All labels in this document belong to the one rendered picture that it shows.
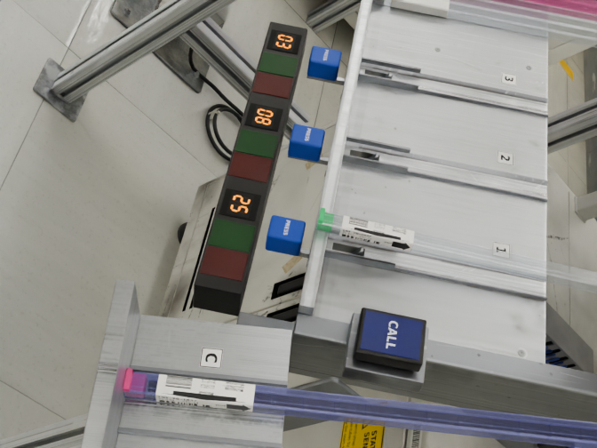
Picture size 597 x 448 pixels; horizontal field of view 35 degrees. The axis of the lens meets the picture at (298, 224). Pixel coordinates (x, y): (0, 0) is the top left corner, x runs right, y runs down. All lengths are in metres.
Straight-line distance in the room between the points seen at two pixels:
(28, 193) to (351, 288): 0.86
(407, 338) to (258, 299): 0.69
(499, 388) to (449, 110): 0.30
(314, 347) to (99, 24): 1.16
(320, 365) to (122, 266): 0.89
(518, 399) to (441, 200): 0.19
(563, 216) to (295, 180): 0.43
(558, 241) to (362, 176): 0.69
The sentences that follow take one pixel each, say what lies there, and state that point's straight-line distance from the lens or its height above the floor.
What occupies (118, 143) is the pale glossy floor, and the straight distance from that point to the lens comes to 1.73.
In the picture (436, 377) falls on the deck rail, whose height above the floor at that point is 0.79.
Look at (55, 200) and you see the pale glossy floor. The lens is 1.59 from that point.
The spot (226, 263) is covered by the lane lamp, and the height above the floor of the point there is 0.66.
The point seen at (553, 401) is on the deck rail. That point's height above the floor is 0.85.
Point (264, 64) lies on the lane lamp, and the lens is 0.97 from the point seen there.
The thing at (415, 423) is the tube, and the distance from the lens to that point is 0.61.
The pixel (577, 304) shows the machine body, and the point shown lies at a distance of 1.51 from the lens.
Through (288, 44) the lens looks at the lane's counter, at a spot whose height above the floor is 0.66.
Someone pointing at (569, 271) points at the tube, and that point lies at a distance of 0.83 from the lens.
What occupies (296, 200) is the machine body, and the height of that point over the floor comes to 0.33.
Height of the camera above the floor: 1.18
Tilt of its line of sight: 36 degrees down
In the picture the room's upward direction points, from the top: 68 degrees clockwise
